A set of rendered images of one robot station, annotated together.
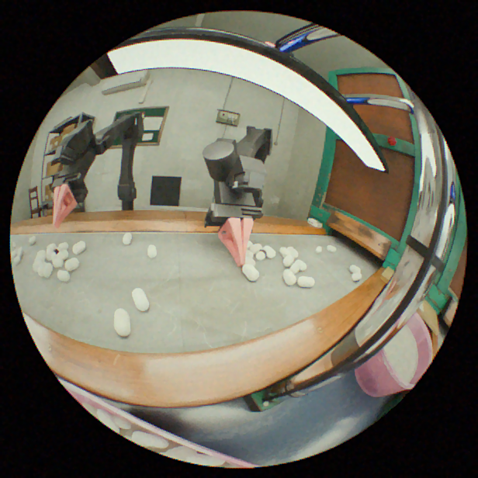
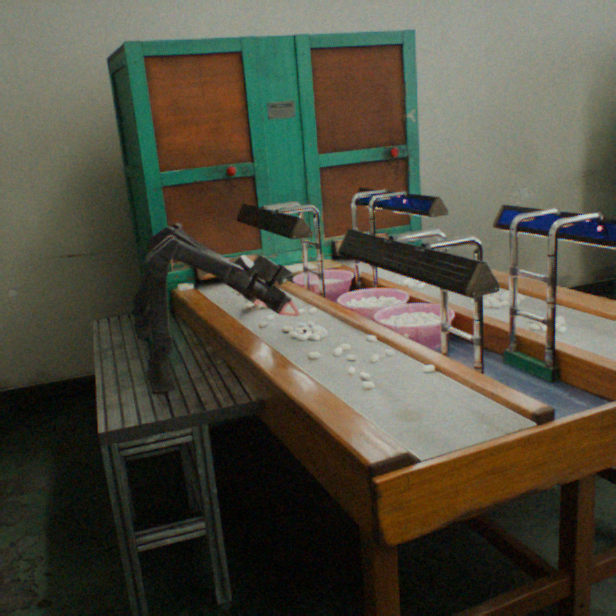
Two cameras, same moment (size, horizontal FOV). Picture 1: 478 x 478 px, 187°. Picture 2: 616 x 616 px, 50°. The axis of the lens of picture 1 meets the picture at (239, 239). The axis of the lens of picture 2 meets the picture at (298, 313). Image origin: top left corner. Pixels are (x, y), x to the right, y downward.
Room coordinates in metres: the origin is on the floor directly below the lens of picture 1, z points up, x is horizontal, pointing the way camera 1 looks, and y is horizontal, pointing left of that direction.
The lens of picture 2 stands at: (-0.13, 2.43, 1.43)
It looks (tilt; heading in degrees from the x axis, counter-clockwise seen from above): 16 degrees down; 276
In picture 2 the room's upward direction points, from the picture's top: 5 degrees counter-clockwise
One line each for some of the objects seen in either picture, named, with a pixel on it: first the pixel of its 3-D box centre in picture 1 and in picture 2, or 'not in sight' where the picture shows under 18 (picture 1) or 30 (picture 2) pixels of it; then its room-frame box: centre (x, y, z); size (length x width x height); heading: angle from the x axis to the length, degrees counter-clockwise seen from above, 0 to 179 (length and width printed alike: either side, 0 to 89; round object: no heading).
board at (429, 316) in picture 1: (414, 298); (303, 268); (0.14, -0.54, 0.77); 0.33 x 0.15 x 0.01; 28
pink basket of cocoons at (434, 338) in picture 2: not in sight; (414, 327); (-0.30, 0.29, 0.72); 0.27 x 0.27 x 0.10
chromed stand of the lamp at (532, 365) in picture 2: not in sight; (553, 291); (-0.67, 0.57, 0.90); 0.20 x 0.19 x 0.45; 118
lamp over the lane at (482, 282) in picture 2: not in sight; (405, 256); (-0.25, 0.79, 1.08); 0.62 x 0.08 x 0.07; 118
